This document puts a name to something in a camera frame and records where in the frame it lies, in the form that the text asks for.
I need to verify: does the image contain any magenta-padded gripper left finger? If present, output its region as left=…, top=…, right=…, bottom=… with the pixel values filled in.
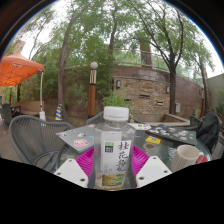
left=53, top=146, right=98, bottom=189

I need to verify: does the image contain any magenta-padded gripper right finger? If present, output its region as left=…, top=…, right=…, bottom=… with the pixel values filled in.
left=131, top=145, right=173, bottom=189

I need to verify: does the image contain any clear drink bottle white cap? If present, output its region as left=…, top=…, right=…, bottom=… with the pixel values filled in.
left=93, top=105, right=137, bottom=191

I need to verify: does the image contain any yellow card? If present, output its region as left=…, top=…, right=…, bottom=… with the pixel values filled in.
left=145, top=135, right=162, bottom=145

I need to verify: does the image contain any grey laptop with stickers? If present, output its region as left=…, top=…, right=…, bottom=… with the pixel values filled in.
left=55, top=123, right=98, bottom=154

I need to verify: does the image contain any white printed booklet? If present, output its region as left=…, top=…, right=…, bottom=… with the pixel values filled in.
left=128, top=122, right=152, bottom=131

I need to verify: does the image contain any black laptop with stickers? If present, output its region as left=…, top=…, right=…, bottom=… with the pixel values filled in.
left=145, top=123, right=198, bottom=146

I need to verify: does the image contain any white ribbed mug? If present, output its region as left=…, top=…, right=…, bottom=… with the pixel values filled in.
left=170, top=144, right=200, bottom=173

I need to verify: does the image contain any grey mesh patio chair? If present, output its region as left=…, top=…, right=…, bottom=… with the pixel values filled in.
left=8, top=114, right=73, bottom=173
left=85, top=111, right=104, bottom=126

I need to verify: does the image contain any blue yellow striped cone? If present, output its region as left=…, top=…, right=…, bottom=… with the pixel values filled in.
left=54, top=103, right=64, bottom=122

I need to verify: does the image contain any green plant in blue pot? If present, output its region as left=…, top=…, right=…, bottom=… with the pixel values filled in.
left=101, top=89, right=130, bottom=117

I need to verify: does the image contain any black jacket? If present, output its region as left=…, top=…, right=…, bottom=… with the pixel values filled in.
left=196, top=111, right=222, bottom=153

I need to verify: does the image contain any dark patio chair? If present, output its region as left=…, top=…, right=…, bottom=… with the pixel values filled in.
left=0, top=103, right=21, bottom=129

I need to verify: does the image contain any orange canopy tent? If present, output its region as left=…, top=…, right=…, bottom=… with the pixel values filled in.
left=0, top=50, right=46, bottom=121

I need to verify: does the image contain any globe-topped wooden lamp post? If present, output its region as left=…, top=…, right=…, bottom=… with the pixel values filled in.
left=87, top=61, right=99, bottom=118

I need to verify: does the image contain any wooden lamp post by wall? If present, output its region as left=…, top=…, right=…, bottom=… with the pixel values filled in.
left=199, top=83, right=206, bottom=118

